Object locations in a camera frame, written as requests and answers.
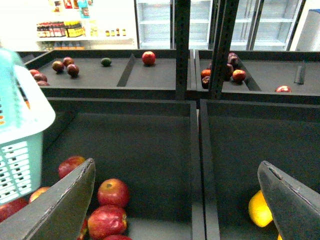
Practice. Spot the red apple near centre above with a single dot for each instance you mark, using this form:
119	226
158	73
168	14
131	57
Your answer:
113	192

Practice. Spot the white shelf with bottles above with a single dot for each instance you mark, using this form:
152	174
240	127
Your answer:
86	24

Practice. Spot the dark green avocado far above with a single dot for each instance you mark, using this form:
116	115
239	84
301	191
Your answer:
106	62

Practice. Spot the red apple far tray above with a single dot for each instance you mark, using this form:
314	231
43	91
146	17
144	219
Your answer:
148	58

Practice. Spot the red apple lower centre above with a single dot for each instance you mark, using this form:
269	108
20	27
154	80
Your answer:
107	220

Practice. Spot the black steel upright post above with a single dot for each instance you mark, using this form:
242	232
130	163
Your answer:
181	36

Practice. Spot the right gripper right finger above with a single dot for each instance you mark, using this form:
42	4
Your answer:
295	207

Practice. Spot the red apple behind finger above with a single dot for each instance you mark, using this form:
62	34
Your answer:
69	165

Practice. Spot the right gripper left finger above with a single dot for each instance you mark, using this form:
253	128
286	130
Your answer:
58	213

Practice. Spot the yellow mango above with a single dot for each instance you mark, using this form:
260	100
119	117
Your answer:
258	210

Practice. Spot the light teal plastic basket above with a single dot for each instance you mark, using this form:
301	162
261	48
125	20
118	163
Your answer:
24	115

